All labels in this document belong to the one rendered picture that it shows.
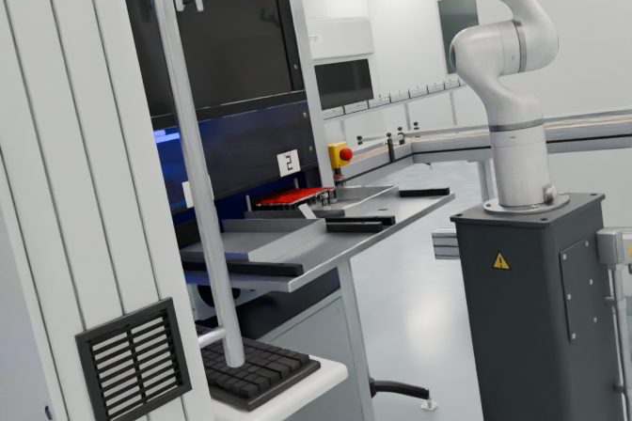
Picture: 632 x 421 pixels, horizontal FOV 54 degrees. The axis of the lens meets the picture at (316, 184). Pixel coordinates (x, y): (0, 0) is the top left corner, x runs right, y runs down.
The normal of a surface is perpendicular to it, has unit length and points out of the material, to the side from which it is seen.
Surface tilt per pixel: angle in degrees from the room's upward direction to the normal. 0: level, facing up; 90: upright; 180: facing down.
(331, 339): 90
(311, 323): 90
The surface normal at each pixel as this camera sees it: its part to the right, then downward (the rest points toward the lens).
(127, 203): 0.70, -0.01
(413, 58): -0.60, 0.22
